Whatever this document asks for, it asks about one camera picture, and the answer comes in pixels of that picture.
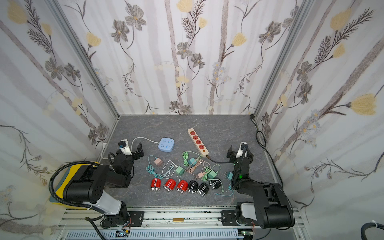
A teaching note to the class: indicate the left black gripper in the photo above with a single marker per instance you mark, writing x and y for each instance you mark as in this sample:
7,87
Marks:
136,156

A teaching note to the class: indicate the black shaver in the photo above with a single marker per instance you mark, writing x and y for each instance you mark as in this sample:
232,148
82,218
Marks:
203,189
192,187
215,184

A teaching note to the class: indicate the light green charger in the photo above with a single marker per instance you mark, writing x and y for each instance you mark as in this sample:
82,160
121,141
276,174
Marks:
211,172

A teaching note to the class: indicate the red shaver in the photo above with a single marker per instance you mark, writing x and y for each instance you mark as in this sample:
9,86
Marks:
182,186
155,184
170,185

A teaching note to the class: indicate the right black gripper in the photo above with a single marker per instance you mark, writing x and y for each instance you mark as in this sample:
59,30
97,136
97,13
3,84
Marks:
236,154

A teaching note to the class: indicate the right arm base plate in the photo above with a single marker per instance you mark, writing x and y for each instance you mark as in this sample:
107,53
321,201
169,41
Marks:
233,219

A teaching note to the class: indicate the beige power strip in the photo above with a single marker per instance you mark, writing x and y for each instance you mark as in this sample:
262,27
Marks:
198,142

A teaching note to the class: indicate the teal charger end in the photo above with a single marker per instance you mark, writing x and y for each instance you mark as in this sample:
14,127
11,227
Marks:
192,162
229,176

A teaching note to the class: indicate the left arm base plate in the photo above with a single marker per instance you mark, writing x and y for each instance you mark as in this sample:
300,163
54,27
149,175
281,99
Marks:
128,219

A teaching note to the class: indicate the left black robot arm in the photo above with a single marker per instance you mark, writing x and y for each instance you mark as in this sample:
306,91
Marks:
81,184

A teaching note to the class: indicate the blue round power cube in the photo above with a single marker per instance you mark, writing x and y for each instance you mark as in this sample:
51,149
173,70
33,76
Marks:
166,145

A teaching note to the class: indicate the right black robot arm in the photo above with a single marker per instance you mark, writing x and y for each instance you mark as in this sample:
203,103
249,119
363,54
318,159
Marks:
270,207

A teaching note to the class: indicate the yellow lidded box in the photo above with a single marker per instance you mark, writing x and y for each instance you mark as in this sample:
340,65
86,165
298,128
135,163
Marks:
67,177

